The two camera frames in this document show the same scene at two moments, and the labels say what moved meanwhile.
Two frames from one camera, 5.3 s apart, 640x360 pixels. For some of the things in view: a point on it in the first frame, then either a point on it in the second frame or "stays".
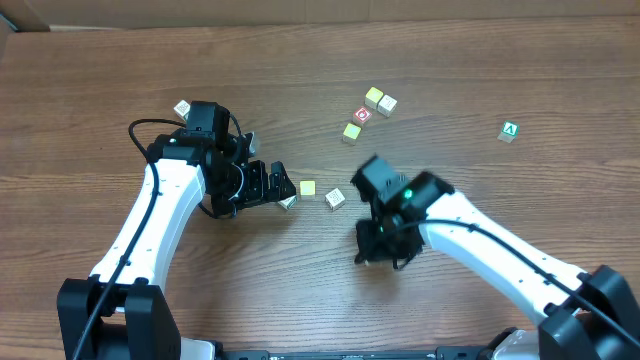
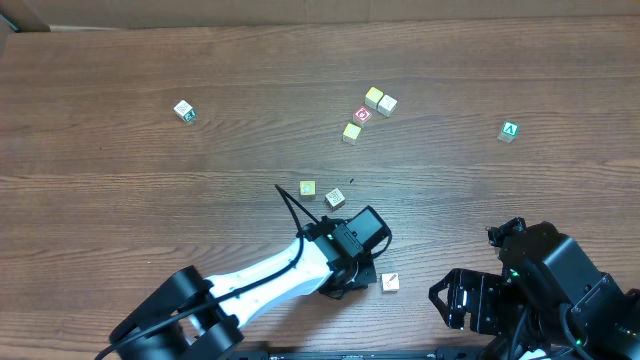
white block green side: x=182 y=109 stays
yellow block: x=372 y=97 stays
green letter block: x=509 y=131 stays
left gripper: x=230 y=205 → x=367 y=277
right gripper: x=370 y=242 → x=470 y=298
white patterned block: x=334 y=199 stays
